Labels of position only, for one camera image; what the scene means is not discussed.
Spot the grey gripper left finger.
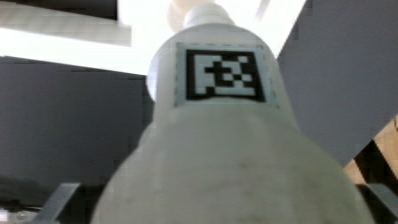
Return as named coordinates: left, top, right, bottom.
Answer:
left=32, top=183, right=79, bottom=224

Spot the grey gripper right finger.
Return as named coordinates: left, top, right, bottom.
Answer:
left=360, top=184, right=398, bottom=224

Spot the white lamp bulb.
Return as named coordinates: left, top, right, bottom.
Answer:
left=90, top=0, right=374, bottom=224

